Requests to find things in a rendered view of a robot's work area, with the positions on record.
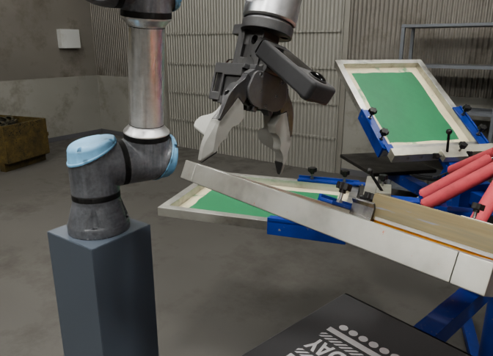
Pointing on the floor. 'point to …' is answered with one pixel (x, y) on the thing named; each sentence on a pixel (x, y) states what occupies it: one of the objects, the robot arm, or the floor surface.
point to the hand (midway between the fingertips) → (246, 170)
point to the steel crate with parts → (22, 142)
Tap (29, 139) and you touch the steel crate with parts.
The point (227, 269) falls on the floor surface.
